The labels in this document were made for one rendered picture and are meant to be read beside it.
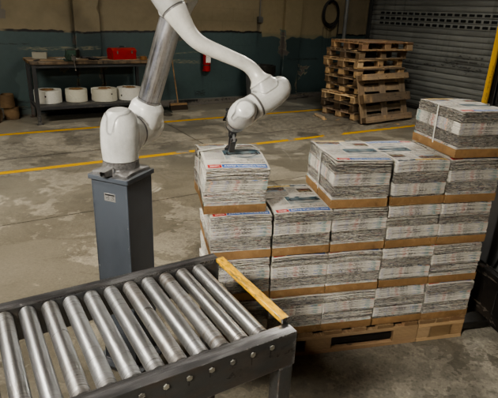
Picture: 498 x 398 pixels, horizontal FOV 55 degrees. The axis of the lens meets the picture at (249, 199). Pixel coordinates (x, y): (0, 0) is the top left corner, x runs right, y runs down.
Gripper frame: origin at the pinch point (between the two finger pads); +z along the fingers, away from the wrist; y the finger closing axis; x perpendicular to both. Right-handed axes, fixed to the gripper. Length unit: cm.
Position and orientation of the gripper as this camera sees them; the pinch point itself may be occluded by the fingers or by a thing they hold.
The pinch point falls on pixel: (227, 133)
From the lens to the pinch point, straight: 223.5
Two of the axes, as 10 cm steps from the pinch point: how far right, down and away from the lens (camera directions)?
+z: -2.2, 1.0, 9.7
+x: 9.7, -0.4, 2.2
